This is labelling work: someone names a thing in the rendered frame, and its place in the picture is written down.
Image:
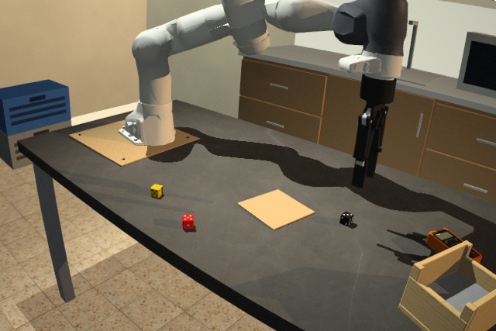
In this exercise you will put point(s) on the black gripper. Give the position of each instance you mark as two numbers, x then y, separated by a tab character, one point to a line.
376	93

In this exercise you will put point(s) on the tan flat mat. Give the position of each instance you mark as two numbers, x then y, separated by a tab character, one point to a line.
275	209

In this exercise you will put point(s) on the wooden crate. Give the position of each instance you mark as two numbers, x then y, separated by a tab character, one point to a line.
461	281

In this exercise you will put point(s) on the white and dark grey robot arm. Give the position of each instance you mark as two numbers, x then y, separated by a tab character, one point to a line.
380	25

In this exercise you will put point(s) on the orange digital multimeter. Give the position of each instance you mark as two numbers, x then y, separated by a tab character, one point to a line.
443	239

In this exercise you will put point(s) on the red die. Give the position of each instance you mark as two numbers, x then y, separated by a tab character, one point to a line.
188	222

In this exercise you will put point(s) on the black die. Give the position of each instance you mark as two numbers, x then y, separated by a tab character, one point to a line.
346	218

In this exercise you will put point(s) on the yellow die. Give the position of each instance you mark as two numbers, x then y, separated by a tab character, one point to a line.
156	190

